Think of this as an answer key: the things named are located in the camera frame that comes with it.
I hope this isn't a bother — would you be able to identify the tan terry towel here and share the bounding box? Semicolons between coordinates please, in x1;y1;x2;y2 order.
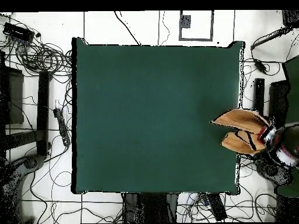
209;108;272;155

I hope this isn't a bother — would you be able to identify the black flat bar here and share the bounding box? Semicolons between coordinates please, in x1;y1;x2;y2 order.
36;71;51;156
253;78;266;117

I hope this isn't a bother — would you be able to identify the black rectangular box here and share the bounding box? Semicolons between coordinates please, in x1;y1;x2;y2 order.
267;79;291;128
0;66;25;125

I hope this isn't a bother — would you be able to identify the dark grey stand base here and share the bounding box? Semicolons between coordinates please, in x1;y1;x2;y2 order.
0;153;46;223
255;158;294;188

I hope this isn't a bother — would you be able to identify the dark green cloth panel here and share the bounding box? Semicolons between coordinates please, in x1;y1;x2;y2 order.
277;55;299;199

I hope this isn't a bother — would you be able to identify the black power adapter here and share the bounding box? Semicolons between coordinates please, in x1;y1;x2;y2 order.
253;58;267;74

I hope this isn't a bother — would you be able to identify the black oblong box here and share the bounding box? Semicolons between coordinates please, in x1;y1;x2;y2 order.
205;192;228;222

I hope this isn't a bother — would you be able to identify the black boom pole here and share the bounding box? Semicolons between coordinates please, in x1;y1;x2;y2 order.
250;26;293;51

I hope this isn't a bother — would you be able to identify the dark green table cloth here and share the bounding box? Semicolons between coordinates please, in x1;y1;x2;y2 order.
71;37;245;195

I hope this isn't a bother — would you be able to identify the black power strip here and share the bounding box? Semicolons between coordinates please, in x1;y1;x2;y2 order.
53;107;71;147

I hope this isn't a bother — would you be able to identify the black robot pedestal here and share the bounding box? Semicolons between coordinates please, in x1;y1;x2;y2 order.
121;192;179;223

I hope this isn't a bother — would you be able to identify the black floor cable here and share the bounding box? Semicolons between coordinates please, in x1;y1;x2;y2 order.
113;10;141;46

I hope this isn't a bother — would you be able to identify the black cable bundle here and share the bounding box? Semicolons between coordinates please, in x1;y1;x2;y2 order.
13;41;72;76

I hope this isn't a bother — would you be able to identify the black network switch box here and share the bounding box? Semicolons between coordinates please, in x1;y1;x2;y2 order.
3;22;35;43

